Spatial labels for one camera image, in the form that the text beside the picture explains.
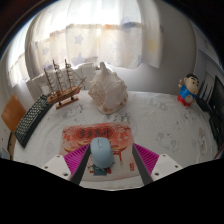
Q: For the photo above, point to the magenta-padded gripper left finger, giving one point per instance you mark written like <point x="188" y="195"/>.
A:
<point x="75" y="160"/>

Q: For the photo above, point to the orange wooden chair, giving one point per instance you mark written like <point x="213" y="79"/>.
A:
<point x="12" y="113"/>

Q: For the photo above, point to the red printed mouse pad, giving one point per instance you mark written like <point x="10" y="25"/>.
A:
<point x="96" y="133"/>

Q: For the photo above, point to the black keyboard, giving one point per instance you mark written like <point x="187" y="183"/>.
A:
<point x="31" y="120"/>

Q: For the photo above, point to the cartoon boy clock figure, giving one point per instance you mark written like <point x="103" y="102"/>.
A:
<point x="188" y="90"/>

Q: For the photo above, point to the black computer monitor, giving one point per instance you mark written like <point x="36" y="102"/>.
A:
<point x="218" y="100"/>

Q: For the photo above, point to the white printed tablecloth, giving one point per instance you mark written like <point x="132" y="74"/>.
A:
<point x="166" y="123"/>

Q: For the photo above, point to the large white conch shell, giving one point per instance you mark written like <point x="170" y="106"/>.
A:
<point x="108" y="91"/>

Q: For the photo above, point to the white star-print curtain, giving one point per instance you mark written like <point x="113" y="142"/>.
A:
<point x="93" y="36"/>

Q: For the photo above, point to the black router with antennas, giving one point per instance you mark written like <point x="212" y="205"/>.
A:
<point x="205" y="101"/>

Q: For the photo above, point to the wooden model sailing ship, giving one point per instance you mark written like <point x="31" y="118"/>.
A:
<point x="63" y="93"/>

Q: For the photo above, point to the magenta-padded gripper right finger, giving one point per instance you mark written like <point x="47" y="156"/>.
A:
<point x="146" y="160"/>

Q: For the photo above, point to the light blue computer mouse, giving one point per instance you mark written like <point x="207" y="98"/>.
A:
<point x="102" y="153"/>

